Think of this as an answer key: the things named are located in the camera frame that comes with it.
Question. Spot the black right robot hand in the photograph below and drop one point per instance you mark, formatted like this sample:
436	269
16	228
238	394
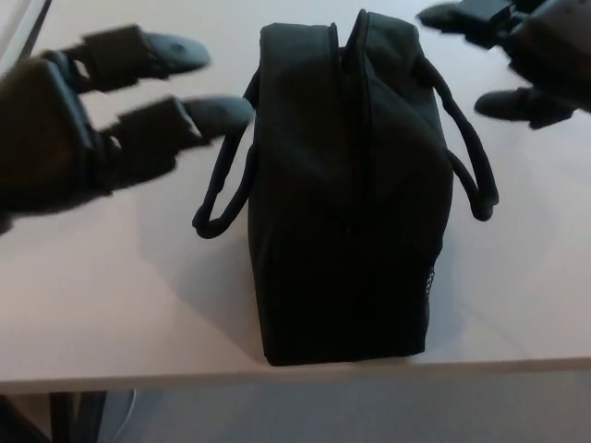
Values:
554	46

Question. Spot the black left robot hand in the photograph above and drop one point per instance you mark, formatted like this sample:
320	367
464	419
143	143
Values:
41	138

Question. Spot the black fabric lunch bag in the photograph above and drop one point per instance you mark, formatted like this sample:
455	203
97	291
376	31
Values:
323	207

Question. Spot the white neighbouring desk rail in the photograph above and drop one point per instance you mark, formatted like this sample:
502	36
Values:
23	27

